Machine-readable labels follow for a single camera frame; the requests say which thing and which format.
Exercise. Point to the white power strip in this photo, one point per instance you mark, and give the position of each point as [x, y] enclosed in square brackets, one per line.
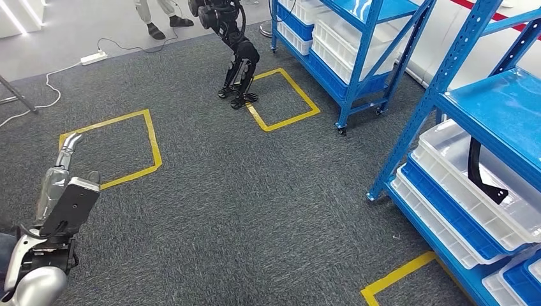
[93, 58]

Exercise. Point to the black curved bracket part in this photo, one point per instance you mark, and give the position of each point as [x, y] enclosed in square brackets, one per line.
[475, 169]

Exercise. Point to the blue steel shelf rack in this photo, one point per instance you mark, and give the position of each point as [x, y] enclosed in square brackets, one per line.
[498, 110]
[358, 67]

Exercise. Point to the person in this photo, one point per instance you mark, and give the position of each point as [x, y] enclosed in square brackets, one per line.
[160, 17]

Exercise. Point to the stainless steel table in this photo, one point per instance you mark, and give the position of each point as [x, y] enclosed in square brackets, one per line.
[19, 95]

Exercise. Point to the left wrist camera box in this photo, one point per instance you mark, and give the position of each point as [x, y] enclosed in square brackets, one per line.
[72, 207]

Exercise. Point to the blue plastic crate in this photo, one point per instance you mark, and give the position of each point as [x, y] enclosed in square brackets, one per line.
[291, 23]
[456, 224]
[522, 283]
[325, 74]

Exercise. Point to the black humanoid robot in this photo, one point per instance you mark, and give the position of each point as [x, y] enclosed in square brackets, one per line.
[241, 55]

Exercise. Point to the yellow floor tape square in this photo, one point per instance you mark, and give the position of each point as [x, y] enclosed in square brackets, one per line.
[152, 139]

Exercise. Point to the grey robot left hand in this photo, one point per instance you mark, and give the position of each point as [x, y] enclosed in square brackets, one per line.
[50, 190]

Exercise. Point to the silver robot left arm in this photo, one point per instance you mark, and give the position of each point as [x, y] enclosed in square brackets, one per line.
[34, 283]

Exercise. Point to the white body with red stripe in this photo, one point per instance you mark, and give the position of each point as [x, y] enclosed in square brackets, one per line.
[429, 50]

